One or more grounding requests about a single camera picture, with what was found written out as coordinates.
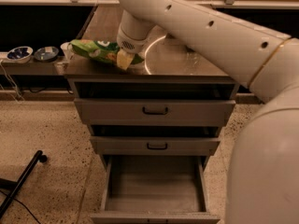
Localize low side shelf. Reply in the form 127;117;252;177
0;56;68;76

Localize top drawer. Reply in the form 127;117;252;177
75;98;235;127

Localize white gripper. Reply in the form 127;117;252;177
117;10;155;70

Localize open bottom drawer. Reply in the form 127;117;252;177
91;156;220;224

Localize green rice chip bag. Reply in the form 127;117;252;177
70;39;144;65

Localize white blue patterned bowl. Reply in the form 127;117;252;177
7;46;33;63

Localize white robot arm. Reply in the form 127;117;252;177
119;0;299;224

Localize small white paper cup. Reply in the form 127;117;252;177
61;42;73;61

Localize grey drawer cabinet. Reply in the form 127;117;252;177
64;4;241;173

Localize dark blue patterned bowl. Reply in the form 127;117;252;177
34;46;59;63

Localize black floor cable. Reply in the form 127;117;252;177
0;189;43;224

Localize middle drawer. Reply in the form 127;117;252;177
91;136;220;156

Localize black stand leg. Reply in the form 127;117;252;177
0;150;48;218

